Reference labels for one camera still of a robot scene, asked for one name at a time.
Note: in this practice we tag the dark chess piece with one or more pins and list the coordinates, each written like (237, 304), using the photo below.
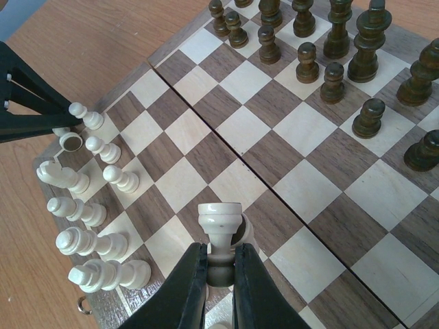
(270, 12)
(217, 12)
(423, 155)
(417, 89)

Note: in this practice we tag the white chess king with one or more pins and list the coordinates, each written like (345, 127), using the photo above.
(95, 275)

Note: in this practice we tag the white chess pawn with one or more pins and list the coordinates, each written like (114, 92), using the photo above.
(227, 228)

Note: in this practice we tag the white chess knight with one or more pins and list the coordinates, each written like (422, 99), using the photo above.
(51, 172)

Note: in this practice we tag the white chess rook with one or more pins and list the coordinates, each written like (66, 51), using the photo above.
(68, 140)

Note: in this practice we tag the white chess queen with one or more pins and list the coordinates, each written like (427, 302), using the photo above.
(73, 240)

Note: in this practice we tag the white chess piece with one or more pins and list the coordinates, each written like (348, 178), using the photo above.
(108, 152)
(125, 181)
(92, 120)

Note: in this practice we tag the dark chess pawn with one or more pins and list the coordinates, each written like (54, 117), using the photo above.
(237, 37)
(269, 52)

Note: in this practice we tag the white chess bishop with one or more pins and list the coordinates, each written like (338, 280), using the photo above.
(75, 209)

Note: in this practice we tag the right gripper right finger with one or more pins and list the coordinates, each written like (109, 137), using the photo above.
(257, 302)

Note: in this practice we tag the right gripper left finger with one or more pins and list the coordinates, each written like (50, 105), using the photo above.
(180, 301)

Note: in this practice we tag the wooden chess board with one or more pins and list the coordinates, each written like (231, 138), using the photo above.
(347, 231)

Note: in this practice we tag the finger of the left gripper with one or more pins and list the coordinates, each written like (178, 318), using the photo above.
(29, 105)

